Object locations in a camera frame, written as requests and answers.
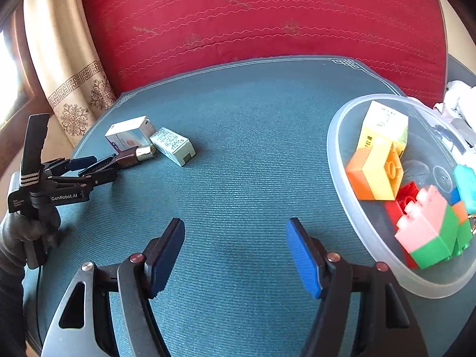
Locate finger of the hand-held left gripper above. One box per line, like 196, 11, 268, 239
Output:
45, 155, 98, 178
79, 154, 120, 188

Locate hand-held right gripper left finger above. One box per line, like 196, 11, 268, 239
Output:
41, 217, 186, 357

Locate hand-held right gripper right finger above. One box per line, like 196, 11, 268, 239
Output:
286, 217, 428, 357

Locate brown gold lipstick tube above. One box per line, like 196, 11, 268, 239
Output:
116, 144, 157, 170

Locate clear plastic container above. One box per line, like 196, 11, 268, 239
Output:
327, 94, 476, 300

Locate orange yellow toy block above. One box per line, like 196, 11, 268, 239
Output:
345, 137, 404, 202

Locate red toy building block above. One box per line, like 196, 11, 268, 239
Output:
385, 181, 428, 269

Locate pink green toy block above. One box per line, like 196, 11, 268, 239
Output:
395, 185, 460, 269

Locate teal plastic case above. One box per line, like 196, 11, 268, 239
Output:
454, 164, 476, 215

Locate person's left hand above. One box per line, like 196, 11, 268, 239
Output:
0, 207, 62, 274

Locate white pink medicine box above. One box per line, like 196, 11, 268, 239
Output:
105, 116, 157, 153

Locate white green medicine box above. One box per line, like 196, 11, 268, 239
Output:
150, 127, 196, 167

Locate beige patterned curtain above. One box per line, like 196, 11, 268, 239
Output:
23, 0, 117, 149

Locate yellow green paper box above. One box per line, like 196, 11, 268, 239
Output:
359, 100, 409, 157

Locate small orange green block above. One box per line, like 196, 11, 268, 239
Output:
452, 201, 474, 257

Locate red stitched cushion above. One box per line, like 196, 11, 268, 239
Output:
76, 0, 449, 99

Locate white cloth pile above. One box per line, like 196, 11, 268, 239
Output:
433, 80, 476, 127

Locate thin black cable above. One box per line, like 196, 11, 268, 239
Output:
35, 266, 44, 343

